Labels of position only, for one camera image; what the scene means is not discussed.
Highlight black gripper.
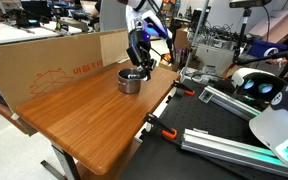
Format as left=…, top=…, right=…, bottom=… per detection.
left=126, top=29, right=157, bottom=81

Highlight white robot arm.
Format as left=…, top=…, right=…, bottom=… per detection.
left=117, top=0, right=173, bottom=81

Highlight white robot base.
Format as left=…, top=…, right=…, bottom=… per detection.
left=249, top=86, right=288, bottom=165

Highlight silver steel pot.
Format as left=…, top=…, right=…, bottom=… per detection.
left=117, top=68, right=141, bottom=94

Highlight orange black clamp far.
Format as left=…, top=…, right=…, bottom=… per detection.
left=171, top=80, right=195, bottom=96

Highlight orange black clamp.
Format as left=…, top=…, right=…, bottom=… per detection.
left=171, top=80, right=195, bottom=96
left=144, top=113, right=178, bottom=140

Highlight orange black clamp near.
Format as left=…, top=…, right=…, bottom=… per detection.
left=144, top=113, right=178, bottom=140

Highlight black perforated breadboard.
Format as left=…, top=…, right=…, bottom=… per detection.
left=121, top=81, right=288, bottom=180

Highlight white vr headset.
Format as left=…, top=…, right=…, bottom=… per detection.
left=231, top=68, right=288, bottom=104

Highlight brown cardboard panel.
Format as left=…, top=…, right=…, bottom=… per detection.
left=0, top=30, right=129, bottom=109

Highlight aluminium extrusion rail far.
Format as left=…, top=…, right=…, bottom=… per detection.
left=199, top=86, right=260, bottom=121

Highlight aluminium extrusion rail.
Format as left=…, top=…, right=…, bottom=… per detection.
left=181, top=129, right=288, bottom=178
left=199, top=86, right=260, bottom=121

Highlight black camera on tripod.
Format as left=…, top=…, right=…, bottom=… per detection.
left=229, top=0, right=288, bottom=73

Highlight aluminium extrusion rail near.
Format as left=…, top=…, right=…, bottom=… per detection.
left=181, top=129, right=288, bottom=178

